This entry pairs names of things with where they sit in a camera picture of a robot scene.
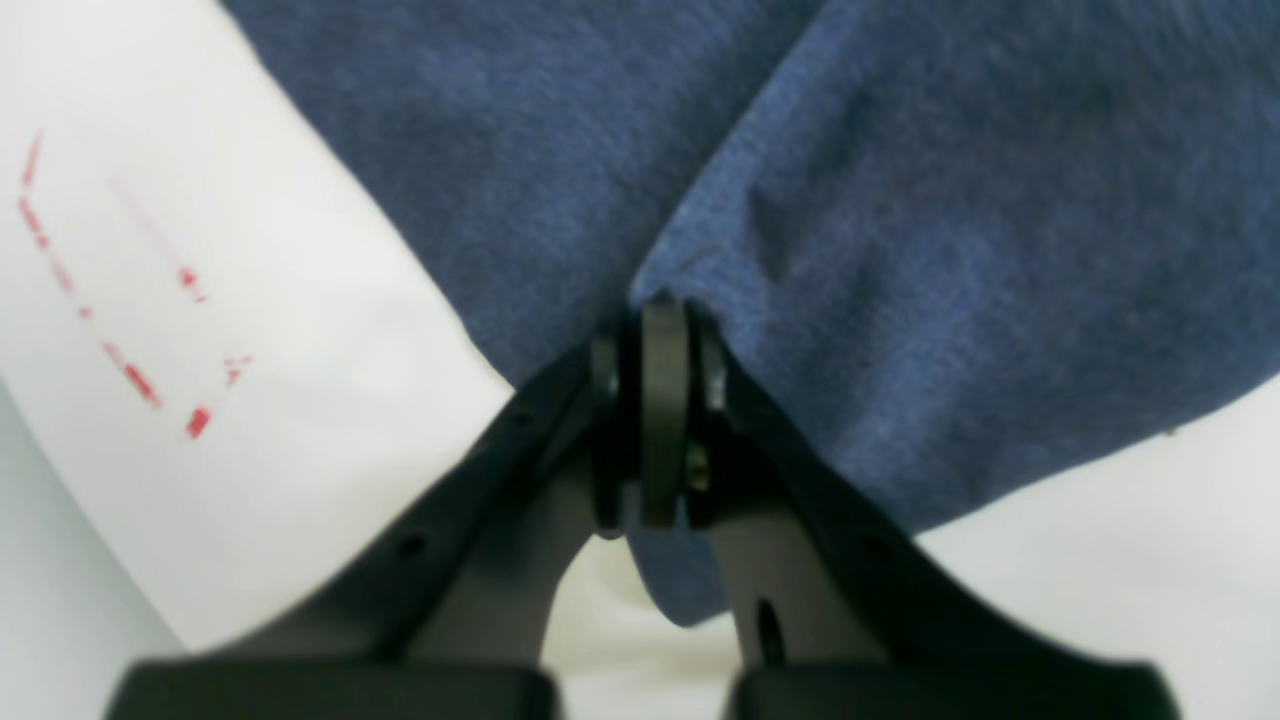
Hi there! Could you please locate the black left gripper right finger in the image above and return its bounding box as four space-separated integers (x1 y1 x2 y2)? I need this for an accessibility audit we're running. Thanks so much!
640 300 1179 719

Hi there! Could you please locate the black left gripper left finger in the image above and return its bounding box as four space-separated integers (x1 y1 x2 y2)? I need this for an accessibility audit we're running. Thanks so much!
108 316 637 719

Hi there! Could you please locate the dark blue t-shirt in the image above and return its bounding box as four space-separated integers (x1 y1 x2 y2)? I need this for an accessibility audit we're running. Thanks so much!
220 0 1280 629

